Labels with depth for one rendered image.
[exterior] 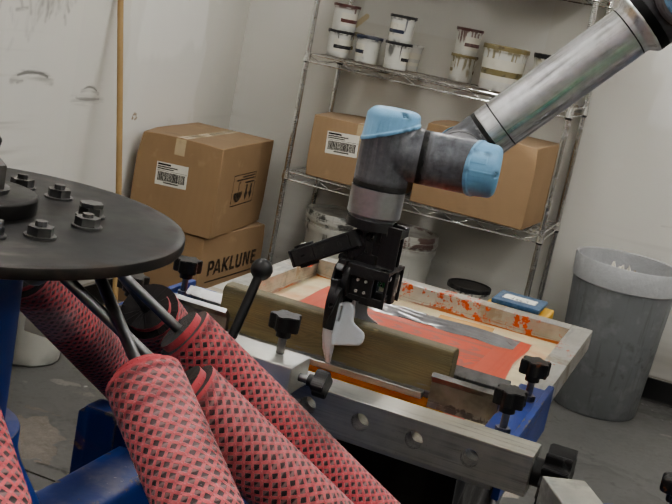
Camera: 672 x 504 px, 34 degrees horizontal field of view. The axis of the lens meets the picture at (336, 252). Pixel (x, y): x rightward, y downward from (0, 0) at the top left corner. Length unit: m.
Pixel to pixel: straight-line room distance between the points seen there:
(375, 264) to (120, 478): 0.59
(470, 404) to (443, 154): 0.34
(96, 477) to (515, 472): 0.48
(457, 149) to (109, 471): 0.67
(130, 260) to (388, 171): 0.83
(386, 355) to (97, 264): 0.91
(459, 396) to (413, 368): 0.08
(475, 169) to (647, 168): 3.70
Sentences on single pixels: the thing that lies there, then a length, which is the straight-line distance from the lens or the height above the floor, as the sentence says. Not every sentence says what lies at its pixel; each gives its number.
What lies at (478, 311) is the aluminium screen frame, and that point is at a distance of 2.12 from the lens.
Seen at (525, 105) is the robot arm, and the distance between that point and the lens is 1.61.
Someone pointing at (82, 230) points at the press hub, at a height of 1.31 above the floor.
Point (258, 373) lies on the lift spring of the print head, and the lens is 0.87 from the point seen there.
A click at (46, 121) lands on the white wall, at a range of 4.39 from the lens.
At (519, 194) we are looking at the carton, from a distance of 4.76.
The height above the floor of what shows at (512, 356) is 0.96.
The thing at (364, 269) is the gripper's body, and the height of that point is 1.14.
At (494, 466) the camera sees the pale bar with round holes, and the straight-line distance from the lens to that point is 1.29.
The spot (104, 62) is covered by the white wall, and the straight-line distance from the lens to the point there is 4.64.
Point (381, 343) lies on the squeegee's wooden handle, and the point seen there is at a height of 1.04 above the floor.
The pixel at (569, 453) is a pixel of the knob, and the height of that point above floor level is 1.05.
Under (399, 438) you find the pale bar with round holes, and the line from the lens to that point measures 1.31.
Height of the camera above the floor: 1.49
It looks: 13 degrees down
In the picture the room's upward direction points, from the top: 11 degrees clockwise
